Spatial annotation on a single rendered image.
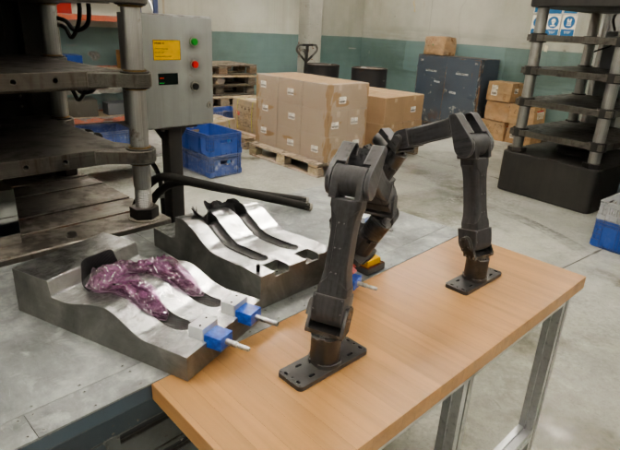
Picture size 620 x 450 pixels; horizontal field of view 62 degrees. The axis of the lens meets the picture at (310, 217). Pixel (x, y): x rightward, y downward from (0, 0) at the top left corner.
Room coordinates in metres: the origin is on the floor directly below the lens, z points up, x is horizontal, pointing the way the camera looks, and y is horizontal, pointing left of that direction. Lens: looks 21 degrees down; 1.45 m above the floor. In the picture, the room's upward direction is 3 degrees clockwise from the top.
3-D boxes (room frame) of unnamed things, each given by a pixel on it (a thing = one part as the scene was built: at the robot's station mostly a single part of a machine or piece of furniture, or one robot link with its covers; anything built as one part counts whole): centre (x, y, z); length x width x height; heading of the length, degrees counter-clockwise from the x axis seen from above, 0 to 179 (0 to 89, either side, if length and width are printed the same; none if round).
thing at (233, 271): (1.35, 0.20, 0.87); 0.50 x 0.26 x 0.14; 47
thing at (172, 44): (1.99, 0.56, 0.74); 0.31 x 0.22 x 1.47; 137
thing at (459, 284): (1.31, -0.48, 0.84); 0.20 x 0.07 x 0.08; 134
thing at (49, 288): (1.04, 0.39, 0.86); 0.50 x 0.26 x 0.11; 64
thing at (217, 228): (1.34, 0.20, 0.92); 0.35 x 0.16 x 0.09; 47
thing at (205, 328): (0.87, 0.16, 0.86); 0.13 x 0.05 x 0.05; 64
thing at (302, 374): (0.89, -0.05, 0.84); 0.20 x 0.07 x 0.08; 134
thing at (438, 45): (8.60, -1.93, 1.26); 0.42 x 0.33 x 0.29; 39
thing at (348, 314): (0.90, -0.05, 0.90); 0.09 x 0.06 x 0.06; 67
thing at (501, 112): (7.56, -2.90, 0.42); 0.86 x 0.33 x 0.83; 39
